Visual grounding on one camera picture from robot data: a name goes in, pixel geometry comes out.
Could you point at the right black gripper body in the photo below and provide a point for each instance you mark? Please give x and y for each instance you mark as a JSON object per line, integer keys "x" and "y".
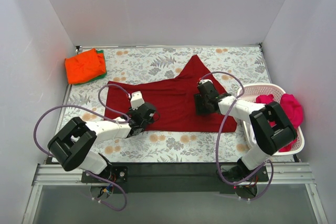
{"x": 200, "y": 104}

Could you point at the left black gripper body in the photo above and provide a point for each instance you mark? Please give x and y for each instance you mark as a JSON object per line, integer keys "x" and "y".
{"x": 149, "y": 111}

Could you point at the dark red t shirt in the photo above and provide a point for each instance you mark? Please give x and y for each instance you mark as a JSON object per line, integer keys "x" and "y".
{"x": 173, "y": 99}

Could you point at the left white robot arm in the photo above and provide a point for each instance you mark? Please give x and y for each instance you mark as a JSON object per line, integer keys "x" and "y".
{"x": 71, "y": 145}

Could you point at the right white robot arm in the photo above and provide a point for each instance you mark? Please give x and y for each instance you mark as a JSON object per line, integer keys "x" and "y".
{"x": 241, "y": 109}

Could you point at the white plastic laundry basket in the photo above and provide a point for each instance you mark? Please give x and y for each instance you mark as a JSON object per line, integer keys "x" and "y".
{"x": 267, "y": 92}

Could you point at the floral table cloth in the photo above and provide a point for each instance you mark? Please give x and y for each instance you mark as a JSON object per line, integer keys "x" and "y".
{"x": 232, "y": 66}

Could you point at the folded orange t shirt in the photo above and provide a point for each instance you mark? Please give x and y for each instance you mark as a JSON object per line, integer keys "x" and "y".
{"x": 72, "y": 69}

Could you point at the folded green t shirt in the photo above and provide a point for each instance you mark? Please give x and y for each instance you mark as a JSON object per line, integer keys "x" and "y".
{"x": 92, "y": 66}

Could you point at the pink t shirt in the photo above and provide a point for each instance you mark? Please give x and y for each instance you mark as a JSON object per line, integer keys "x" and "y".
{"x": 275, "y": 124}

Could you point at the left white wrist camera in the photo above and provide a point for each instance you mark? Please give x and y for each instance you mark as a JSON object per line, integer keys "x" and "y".
{"x": 136, "y": 100}

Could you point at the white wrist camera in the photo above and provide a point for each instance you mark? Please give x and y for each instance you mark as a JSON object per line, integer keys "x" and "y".
{"x": 202, "y": 81}
{"x": 136, "y": 100}

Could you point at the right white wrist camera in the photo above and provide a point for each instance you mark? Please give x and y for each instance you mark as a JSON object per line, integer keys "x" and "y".
{"x": 202, "y": 81}

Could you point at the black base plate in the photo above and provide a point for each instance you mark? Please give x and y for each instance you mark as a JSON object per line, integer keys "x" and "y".
{"x": 168, "y": 177}

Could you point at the aluminium frame rail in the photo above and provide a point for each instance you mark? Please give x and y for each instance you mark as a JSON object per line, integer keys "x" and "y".
{"x": 52, "y": 174}

